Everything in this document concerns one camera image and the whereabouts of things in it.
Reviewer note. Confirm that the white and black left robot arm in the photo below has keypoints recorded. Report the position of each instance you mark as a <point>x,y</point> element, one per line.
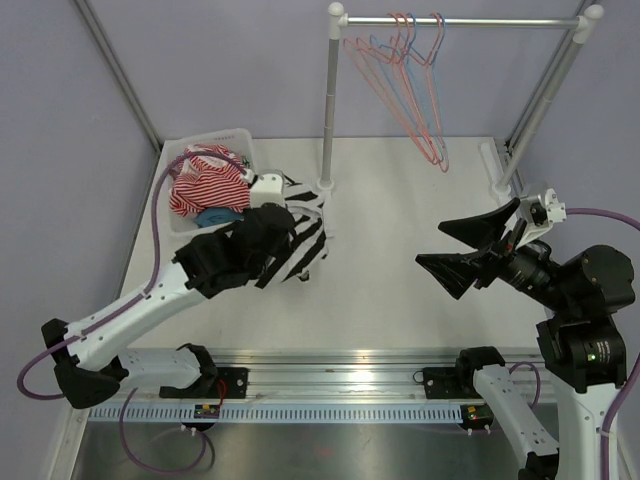
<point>93,358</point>

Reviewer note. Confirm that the black white striped tank top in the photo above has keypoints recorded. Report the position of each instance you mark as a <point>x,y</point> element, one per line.
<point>308,242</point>

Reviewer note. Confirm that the pink hanger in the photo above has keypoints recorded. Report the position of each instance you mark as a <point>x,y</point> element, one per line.
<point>433,89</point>
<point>382,67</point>
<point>415,90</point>

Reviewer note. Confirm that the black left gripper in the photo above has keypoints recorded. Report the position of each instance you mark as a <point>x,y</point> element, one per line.
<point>284,246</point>

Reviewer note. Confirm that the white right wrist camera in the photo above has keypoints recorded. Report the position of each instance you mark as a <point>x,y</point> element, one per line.
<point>541,209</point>

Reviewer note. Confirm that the blue tank top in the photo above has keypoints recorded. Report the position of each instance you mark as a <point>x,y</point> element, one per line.
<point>216,216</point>

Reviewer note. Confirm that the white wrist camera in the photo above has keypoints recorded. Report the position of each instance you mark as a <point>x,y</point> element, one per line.
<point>265,188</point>
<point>541,209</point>

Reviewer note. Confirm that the silver white clothes rack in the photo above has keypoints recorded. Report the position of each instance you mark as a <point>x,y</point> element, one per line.
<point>578,30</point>

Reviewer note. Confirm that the light blue end hanger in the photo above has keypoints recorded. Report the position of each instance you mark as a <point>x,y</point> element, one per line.
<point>415,67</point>

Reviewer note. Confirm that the aluminium mounting rail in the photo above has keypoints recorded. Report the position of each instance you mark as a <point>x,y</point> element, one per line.
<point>339,376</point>

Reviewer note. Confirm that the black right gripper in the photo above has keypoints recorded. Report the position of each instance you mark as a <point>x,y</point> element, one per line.
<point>458,270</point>

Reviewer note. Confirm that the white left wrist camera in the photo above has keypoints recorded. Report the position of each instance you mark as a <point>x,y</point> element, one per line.
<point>265,188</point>

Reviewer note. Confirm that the red striped tank top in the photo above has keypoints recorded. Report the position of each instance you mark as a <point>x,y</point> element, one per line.
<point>207,176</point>

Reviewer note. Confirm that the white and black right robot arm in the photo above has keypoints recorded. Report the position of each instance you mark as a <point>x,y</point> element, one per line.
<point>581,347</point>

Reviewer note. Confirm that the white slotted cable duct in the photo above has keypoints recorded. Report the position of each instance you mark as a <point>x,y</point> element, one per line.
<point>158,412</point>

